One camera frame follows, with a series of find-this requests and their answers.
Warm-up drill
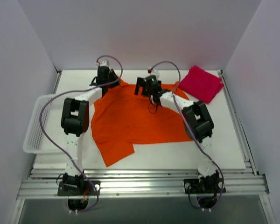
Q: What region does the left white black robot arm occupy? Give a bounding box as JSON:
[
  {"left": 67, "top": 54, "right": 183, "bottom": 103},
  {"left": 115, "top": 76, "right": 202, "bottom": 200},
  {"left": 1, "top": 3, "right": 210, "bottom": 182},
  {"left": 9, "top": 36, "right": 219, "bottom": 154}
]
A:
[{"left": 61, "top": 60, "right": 120, "bottom": 196}]

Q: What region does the folded magenta t-shirt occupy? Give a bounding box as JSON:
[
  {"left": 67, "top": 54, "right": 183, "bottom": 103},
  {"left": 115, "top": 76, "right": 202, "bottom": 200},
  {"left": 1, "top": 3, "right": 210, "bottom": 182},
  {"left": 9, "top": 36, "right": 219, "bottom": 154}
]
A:
[{"left": 178, "top": 66, "right": 224, "bottom": 104}]

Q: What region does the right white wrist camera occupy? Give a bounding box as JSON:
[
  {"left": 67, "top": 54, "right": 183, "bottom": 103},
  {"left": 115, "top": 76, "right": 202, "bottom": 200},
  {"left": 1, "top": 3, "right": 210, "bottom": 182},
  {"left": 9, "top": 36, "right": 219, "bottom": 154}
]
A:
[{"left": 147, "top": 68, "right": 160, "bottom": 78}]

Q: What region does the aluminium rail frame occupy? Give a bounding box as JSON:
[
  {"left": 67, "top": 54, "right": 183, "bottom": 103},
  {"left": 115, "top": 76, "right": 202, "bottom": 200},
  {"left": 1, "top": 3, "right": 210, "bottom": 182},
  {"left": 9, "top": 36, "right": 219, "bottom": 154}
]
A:
[{"left": 9, "top": 70, "right": 275, "bottom": 224}]

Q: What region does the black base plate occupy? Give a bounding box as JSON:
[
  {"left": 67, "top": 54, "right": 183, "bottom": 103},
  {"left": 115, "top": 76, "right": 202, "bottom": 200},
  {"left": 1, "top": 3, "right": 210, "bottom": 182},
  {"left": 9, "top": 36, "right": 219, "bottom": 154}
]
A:
[
  {"left": 57, "top": 181, "right": 101, "bottom": 196},
  {"left": 183, "top": 178, "right": 222, "bottom": 194}
]

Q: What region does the white perforated plastic basket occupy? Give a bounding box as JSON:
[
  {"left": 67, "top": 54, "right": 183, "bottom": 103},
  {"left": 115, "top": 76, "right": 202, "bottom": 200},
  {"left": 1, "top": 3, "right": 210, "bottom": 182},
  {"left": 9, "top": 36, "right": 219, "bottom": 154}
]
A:
[{"left": 23, "top": 93, "right": 77, "bottom": 154}]

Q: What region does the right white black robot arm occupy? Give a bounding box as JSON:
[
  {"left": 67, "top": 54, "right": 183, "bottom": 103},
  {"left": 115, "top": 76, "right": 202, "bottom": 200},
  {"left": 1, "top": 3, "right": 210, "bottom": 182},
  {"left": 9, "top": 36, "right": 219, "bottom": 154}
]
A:
[{"left": 134, "top": 75, "right": 218, "bottom": 193}]

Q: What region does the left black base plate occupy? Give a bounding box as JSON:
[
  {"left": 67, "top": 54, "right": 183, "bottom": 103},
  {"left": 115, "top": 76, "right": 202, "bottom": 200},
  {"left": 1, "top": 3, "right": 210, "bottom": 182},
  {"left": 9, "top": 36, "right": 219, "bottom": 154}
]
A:
[{"left": 57, "top": 181, "right": 101, "bottom": 196}]

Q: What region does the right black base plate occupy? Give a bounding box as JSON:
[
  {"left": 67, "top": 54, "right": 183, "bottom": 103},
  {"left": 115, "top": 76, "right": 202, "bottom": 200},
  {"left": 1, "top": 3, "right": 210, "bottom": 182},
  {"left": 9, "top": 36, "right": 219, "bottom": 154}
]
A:
[{"left": 183, "top": 178, "right": 222, "bottom": 194}]

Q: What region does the thin black cable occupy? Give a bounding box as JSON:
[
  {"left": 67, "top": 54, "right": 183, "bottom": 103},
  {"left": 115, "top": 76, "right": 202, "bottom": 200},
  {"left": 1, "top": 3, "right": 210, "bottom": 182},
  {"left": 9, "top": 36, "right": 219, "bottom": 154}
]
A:
[{"left": 148, "top": 95, "right": 160, "bottom": 115}]

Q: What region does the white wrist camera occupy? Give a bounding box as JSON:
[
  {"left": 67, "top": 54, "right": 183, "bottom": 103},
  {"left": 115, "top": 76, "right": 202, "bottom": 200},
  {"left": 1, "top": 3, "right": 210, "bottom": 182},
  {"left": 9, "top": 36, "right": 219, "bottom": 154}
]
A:
[
  {"left": 147, "top": 68, "right": 160, "bottom": 78},
  {"left": 96, "top": 59, "right": 110, "bottom": 68}
]

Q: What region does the orange t-shirt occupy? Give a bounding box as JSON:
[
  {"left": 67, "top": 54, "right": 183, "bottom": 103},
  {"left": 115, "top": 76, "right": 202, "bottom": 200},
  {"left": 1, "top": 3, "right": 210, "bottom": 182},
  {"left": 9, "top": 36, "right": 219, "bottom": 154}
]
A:
[{"left": 91, "top": 81, "right": 191, "bottom": 166}]

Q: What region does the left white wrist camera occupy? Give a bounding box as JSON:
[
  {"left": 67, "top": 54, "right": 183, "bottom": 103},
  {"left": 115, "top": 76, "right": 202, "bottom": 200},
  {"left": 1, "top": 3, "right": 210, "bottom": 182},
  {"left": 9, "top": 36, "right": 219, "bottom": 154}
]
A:
[{"left": 96, "top": 59, "right": 110, "bottom": 68}]

